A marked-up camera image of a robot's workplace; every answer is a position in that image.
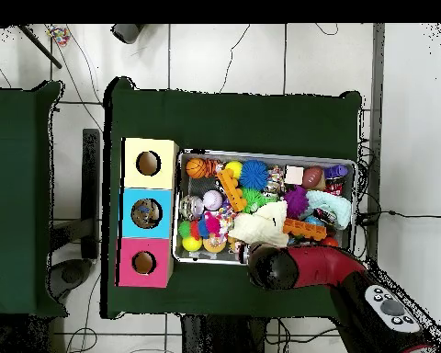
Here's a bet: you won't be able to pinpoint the light blue cloth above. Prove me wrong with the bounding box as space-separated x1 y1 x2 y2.
306 189 353 231

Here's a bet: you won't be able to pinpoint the black upright bar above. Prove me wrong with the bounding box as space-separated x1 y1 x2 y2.
81 128 103 260

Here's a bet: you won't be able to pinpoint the yellow ball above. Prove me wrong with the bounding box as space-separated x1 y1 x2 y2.
224 161 243 181

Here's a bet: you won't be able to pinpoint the dark green side table cloth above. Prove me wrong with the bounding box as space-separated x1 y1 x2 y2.
0 80 66 319

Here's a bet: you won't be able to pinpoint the black stick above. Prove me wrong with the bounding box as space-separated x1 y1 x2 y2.
14 24 63 70

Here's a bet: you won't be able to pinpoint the long flat orange toy brick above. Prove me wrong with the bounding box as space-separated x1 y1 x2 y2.
282 218 328 243

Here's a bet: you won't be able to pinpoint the small colourful item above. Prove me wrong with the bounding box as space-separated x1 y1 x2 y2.
47 25 72 47

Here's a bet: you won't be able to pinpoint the wooden box three holes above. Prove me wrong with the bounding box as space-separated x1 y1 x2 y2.
117 137 181 288

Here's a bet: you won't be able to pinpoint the clear shallow mesh bin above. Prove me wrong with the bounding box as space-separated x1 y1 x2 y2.
173 149 357 272

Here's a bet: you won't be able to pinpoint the cream knitted cloth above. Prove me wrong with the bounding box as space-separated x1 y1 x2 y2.
227 200 290 248

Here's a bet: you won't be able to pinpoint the grey round base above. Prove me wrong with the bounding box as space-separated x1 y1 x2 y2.
50 258 96 299

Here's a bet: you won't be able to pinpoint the grey object on floor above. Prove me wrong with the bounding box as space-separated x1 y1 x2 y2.
109 23 145 45

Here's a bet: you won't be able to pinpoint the orange toy brick round studs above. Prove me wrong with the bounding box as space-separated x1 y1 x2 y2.
218 168 249 214

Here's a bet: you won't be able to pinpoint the black power cable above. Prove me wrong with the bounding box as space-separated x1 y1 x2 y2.
356 208 441 225

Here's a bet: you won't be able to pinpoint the green spiky ball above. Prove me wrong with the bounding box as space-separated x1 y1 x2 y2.
241 188 266 214

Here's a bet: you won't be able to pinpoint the brown toy football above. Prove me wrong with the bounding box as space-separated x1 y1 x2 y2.
302 165 325 189

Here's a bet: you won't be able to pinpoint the small orange basketball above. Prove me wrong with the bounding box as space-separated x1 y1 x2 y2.
186 157 209 180

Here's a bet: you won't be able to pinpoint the purple spiky ball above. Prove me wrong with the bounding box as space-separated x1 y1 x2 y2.
282 187 311 221

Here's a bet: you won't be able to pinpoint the blue spiky ball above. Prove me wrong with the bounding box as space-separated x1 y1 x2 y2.
239 159 271 191

